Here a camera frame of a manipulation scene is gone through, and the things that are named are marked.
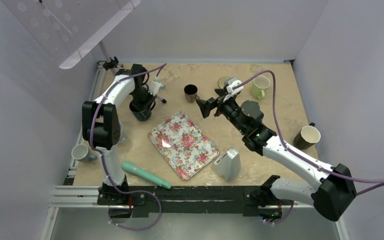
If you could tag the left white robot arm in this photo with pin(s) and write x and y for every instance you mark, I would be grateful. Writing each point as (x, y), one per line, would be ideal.
(101, 126)

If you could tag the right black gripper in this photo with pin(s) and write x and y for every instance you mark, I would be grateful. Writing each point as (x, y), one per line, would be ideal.
(206, 107)

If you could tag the light green mug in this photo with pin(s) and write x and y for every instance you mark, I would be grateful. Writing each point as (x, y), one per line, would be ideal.
(260, 84)

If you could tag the dark blue mug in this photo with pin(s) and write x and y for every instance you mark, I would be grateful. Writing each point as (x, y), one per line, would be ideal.
(141, 111)

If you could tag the cream mug black handle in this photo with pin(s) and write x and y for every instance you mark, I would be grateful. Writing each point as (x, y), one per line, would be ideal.
(223, 81)

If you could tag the silver wedge box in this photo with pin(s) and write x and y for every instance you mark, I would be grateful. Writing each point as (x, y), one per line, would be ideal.
(228, 165)

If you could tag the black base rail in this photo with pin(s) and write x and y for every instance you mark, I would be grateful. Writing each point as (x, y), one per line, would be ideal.
(141, 201)

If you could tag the silver tripod stand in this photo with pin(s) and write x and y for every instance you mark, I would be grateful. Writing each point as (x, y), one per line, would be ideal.
(111, 63)

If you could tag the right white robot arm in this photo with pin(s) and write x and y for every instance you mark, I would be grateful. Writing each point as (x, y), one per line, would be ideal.
(329, 189)

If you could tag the perforated clear panel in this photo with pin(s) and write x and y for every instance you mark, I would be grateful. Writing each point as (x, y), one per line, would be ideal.
(69, 29)

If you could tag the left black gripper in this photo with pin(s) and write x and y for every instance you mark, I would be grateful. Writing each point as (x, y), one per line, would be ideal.
(143, 106)

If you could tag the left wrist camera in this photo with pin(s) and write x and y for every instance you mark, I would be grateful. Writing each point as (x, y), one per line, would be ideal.
(155, 86)

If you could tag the teal cylindrical bottle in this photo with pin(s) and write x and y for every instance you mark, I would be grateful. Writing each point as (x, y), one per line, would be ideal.
(132, 169)

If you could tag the floral tray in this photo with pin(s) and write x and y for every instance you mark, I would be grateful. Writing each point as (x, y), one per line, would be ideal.
(185, 147)

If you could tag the aluminium frame rail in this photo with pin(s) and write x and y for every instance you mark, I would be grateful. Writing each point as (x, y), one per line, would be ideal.
(68, 196)

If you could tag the brown small mug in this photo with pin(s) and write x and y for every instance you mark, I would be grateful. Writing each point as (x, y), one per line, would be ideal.
(191, 93)

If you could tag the grey mug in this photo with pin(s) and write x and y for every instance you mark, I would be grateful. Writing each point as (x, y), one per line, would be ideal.
(122, 135)

